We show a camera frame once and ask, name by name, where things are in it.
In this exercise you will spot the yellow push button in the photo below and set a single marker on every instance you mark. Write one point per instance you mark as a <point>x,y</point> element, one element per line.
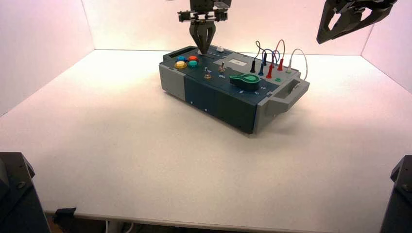
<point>180,64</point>

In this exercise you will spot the grey and blue control box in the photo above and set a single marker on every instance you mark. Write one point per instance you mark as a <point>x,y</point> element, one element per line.
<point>219,96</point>

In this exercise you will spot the green and black rotary knob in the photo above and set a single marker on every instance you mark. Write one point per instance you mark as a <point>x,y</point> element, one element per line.
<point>246,81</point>

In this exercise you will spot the white slider knob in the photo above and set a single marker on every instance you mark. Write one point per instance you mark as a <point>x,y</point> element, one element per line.
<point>220,49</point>
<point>200,52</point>

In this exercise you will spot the black table clamp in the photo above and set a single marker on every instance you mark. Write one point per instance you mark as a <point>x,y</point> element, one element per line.
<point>64,214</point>

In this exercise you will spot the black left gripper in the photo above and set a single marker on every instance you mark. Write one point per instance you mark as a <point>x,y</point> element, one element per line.
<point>206,8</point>

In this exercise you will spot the red push button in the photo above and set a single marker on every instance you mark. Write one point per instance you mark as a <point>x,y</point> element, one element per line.
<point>193,58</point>

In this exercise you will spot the blue push button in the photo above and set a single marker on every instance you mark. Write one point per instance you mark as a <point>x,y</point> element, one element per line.
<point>181,59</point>

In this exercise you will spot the teal push button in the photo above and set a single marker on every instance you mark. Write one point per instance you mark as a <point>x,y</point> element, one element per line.
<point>192,64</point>

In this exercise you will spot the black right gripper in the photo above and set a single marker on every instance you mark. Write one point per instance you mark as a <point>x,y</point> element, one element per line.
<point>361,4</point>

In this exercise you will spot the metal toggle switch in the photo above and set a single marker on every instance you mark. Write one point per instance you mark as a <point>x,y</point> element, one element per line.
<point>221,67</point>
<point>207,74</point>

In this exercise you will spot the white paper label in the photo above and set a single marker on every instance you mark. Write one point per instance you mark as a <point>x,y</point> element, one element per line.
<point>237,62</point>

